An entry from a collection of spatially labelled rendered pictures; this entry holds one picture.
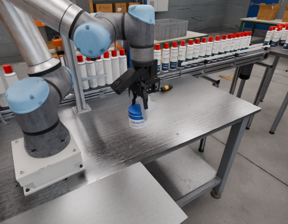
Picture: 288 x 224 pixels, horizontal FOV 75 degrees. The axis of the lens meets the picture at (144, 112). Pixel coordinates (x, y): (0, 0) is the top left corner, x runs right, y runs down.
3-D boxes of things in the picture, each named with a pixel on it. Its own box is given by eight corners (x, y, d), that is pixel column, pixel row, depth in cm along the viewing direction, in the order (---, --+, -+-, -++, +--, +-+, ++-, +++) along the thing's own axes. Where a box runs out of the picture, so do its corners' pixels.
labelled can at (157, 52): (157, 71, 142) (158, 43, 131) (161, 73, 138) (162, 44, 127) (151, 72, 139) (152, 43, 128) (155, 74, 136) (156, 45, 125)
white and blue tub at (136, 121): (140, 117, 77) (140, 102, 74) (150, 125, 72) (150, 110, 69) (125, 122, 74) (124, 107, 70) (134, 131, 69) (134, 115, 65)
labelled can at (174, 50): (173, 68, 148) (175, 40, 137) (177, 70, 144) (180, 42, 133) (167, 69, 146) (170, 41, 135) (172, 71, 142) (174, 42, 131)
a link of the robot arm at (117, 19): (78, 15, 49) (120, 16, 48) (92, 10, 58) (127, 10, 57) (84, 46, 53) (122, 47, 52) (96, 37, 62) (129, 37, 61)
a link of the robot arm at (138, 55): (138, 50, 54) (124, 44, 60) (138, 65, 57) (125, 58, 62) (158, 46, 58) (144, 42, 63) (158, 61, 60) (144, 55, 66)
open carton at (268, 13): (252, 19, 499) (257, 3, 479) (262, 18, 519) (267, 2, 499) (267, 21, 469) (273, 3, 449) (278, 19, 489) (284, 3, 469)
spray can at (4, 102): (12, 102, 102) (-4, 65, 91) (12, 106, 98) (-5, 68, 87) (1, 104, 100) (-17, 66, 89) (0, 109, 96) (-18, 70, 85)
